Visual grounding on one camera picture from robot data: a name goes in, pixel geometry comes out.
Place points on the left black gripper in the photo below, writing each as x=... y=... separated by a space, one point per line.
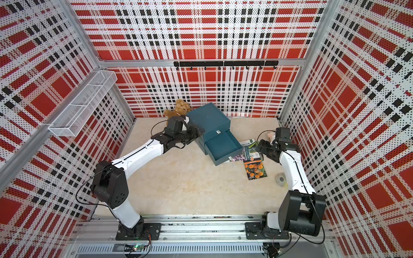
x=194 y=135

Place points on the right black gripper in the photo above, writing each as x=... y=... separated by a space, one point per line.
x=262 y=147

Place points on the teal drawer cabinet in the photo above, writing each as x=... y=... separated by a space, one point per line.
x=210 y=120

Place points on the dark green seed bag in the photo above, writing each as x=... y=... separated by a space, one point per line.
x=251 y=153

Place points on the orange marigold seed bag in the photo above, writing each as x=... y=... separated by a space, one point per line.
x=255 y=170

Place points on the green white seed bag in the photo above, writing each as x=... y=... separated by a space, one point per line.
x=247 y=142

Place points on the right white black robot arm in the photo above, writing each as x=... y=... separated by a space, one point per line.
x=302 y=210

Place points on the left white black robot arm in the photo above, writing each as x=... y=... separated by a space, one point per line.
x=110 y=180

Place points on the pink plush doll blue body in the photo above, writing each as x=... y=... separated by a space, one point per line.
x=271 y=136

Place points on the grey yellow small plush toy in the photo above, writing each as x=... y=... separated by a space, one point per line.
x=280 y=179

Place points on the brown teddy bear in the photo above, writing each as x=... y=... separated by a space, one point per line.
x=181 y=109

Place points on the green circuit board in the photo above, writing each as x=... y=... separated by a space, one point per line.
x=134 y=248

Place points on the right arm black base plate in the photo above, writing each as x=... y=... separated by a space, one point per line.
x=255 y=231

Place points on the black hook rail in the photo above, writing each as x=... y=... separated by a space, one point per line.
x=205 y=64

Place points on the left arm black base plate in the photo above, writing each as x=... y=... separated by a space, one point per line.
x=140 y=231

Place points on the white wire mesh basket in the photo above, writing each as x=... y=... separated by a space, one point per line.
x=73 y=118

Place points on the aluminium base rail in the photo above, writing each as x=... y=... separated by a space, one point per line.
x=191 y=236

